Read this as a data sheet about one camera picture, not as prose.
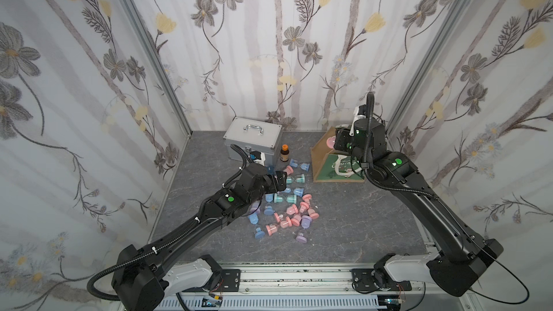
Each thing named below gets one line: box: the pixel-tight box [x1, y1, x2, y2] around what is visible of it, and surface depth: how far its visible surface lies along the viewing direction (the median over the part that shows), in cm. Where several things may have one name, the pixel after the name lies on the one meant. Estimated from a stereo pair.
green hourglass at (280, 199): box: [273, 192, 297, 205], surface depth 94 cm
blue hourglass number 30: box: [247, 211, 259, 225], surface depth 88 cm
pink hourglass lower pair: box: [273, 212, 293, 229], surface depth 87 cm
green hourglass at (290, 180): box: [285, 173, 306, 185], surface depth 101 cm
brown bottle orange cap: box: [280, 143, 290, 162], surface depth 106 cm
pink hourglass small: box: [301, 193, 320, 220], surface depth 92 cm
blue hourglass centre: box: [282, 187, 305, 198], surface depth 97 cm
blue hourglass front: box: [254, 226, 266, 240], surface depth 84 cm
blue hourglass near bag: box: [289, 158, 311, 173], surface depth 106 cm
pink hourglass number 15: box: [264, 223, 278, 237], surface depth 85 cm
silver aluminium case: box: [222, 116, 283, 165], surface depth 101 cm
